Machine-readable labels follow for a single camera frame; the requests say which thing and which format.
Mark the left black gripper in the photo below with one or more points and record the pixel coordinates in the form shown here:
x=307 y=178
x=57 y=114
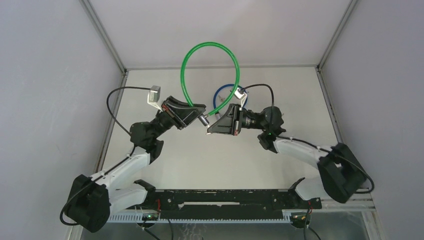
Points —
x=180 y=113

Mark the blue cable lock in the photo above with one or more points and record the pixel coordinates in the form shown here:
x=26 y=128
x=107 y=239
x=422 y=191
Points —
x=224 y=91

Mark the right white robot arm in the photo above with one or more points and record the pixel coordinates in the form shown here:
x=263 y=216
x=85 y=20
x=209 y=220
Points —
x=340 y=173

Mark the green cable lock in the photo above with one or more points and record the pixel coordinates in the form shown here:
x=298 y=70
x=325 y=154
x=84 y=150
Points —
x=202 y=117

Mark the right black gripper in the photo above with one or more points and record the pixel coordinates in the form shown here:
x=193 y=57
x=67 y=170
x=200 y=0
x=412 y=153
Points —
x=230 y=123

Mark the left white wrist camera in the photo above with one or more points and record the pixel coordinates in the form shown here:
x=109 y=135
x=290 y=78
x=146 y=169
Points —
x=153 y=97

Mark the white slotted cable duct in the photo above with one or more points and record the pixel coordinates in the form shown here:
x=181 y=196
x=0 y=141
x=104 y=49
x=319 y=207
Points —
x=132 y=217

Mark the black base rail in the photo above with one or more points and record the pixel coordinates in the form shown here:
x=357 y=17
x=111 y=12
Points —
x=233 y=204

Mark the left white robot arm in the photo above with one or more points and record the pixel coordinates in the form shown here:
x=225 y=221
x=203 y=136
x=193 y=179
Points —
x=92 y=199

